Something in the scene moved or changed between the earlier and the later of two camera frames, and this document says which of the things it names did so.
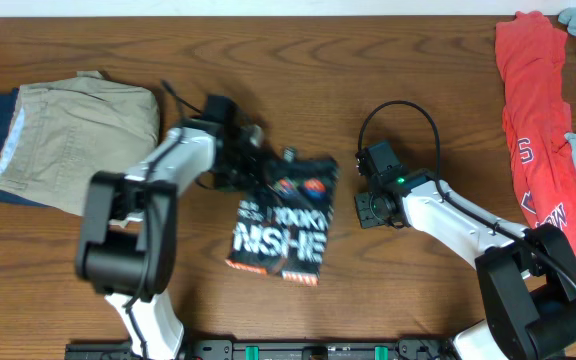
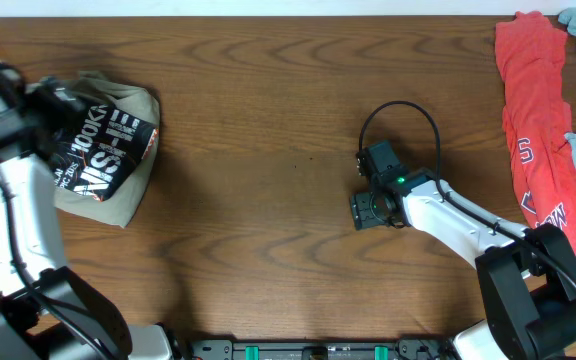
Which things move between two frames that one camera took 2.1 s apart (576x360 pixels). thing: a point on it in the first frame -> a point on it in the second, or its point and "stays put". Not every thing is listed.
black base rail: (281, 348) stays put
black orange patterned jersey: (284, 229) -> (101, 152)
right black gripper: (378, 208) stays put
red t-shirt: (553, 183) stays put
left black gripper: (266, 167) -> (52, 100)
